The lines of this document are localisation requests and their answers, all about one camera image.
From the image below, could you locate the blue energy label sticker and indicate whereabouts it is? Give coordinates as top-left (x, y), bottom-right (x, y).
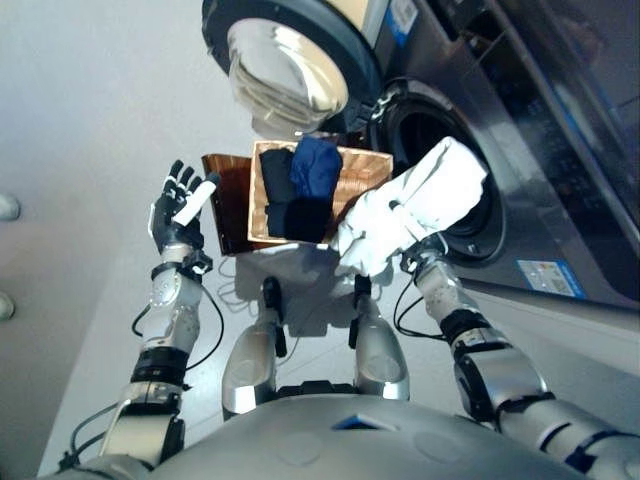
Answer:
top-left (387, 0), bottom-right (419, 34)

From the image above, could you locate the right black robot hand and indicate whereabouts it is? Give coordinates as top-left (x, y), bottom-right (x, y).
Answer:
top-left (409, 231), bottom-right (452, 260)

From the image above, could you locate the woven wicker laundry basket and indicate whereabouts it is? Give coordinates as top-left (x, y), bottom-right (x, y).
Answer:
top-left (247, 139), bottom-right (395, 247)

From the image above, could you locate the silver robot leg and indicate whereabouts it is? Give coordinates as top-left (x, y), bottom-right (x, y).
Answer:
top-left (348, 274), bottom-right (412, 402)
top-left (221, 276), bottom-right (289, 417)

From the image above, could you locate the silver robot torso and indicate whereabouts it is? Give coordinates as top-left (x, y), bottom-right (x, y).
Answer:
top-left (39, 380), bottom-right (592, 480)

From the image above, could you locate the left silver robot leg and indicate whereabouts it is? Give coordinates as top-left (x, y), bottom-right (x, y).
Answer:
top-left (221, 276), bottom-right (289, 417)

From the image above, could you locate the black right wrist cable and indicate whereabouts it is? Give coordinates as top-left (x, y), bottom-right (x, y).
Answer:
top-left (393, 276), bottom-right (450, 342)

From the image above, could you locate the dark blue garment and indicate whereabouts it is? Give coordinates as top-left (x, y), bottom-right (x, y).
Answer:
top-left (289, 137), bottom-right (344, 202)

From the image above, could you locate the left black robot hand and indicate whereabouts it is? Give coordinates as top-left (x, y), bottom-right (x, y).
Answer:
top-left (148, 159), bottom-right (223, 256)

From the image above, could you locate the white appliance platform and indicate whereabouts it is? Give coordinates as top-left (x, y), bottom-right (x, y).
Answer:
top-left (449, 277), bottom-right (640, 354)

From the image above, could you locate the round washing machine door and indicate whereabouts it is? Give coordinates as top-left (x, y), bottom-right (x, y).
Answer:
top-left (201, 0), bottom-right (384, 139)

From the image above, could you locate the black folded garment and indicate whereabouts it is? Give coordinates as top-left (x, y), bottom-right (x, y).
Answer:
top-left (258, 148), bottom-right (334, 244)

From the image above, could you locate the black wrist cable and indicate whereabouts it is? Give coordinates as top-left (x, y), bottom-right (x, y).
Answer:
top-left (131, 283), bottom-right (225, 372)
top-left (393, 276), bottom-right (450, 342)

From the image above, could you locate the blue white instruction sticker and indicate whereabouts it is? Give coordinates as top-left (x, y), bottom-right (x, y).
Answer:
top-left (516, 258), bottom-right (592, 302)

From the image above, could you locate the grey front-load washing machine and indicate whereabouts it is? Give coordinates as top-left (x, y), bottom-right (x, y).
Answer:
top-left (359, 0), bottom-right (640, 312)

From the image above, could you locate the light grey sweatshirt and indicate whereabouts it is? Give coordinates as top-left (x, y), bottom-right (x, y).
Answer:
top-left (332, 135), bottom-right (489, 279)

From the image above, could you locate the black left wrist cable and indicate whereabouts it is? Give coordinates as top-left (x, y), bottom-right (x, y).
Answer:
top-left (131, 283), bottom-right (225, 372)

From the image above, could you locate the brown acrylic stool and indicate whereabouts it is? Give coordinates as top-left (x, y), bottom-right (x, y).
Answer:
top-left (200, 153), bottom-right (257, 258)

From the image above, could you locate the right silver robot leg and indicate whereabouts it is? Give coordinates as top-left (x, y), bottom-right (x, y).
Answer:
top-left (348, 274), bottom-right (412, 402)

